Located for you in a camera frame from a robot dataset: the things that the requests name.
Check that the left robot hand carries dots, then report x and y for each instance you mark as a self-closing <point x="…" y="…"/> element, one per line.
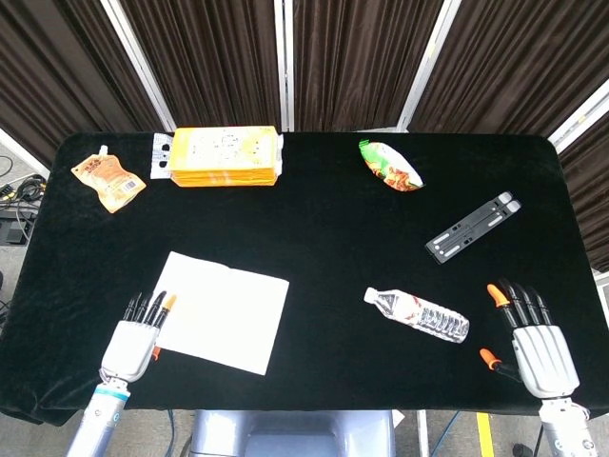
<point x="128" y="347"/>

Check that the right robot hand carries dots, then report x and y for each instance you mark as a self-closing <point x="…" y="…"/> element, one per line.
<point x="544" y="362"/>

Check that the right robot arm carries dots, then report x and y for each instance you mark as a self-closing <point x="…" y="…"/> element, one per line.
<point x="566" y="428"/>

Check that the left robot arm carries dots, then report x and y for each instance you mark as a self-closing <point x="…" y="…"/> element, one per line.
<point x="100" y="414"/>

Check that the yellow floor tape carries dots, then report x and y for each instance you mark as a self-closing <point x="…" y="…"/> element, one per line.
<point x="484" y="435"/>

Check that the clear plastic water bottle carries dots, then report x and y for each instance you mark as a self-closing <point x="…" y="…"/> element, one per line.
<point x="418" y="314"/>

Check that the white table leg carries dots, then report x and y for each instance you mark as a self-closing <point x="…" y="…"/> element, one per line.
<point x="422" y="433"/>

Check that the black folding laptop stand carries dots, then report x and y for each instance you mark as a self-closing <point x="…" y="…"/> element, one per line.
<point x="471" y="228"/>

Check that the black power strip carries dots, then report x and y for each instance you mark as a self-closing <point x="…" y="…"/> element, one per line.
<point x="14" y="228"/>

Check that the orange spout pouch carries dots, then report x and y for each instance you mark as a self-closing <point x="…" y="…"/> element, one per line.
<point x="109" y="181"/>

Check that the brown curtain panel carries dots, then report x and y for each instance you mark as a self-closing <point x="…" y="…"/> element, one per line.
<point x="57" y="71"/>
<point x="514" y="62"/>
<point x="590" y="190"/>
<point x="214" y="62"/>
<point x="361" y="62"/>

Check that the grey robot torso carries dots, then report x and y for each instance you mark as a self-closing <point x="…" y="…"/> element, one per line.
<point x="285" y="433"/>

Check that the yellow tissue pack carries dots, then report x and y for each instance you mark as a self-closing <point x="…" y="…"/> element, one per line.
<point x="223" y="157"/>

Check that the black velvet tablecloth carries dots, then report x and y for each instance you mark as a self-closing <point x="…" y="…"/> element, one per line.
<point x="309" y="228"/>

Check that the green snack bag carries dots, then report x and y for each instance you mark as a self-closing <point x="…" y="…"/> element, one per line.
<point x="390" y="166"/>

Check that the white screen frame post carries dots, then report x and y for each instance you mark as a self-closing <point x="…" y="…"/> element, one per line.
<point x="138" y="64"/>
<point x="428" y="64"/>
<point x="24" y="154"/>
<point x="284" y="62"/>
<point x="580" y="116"/>

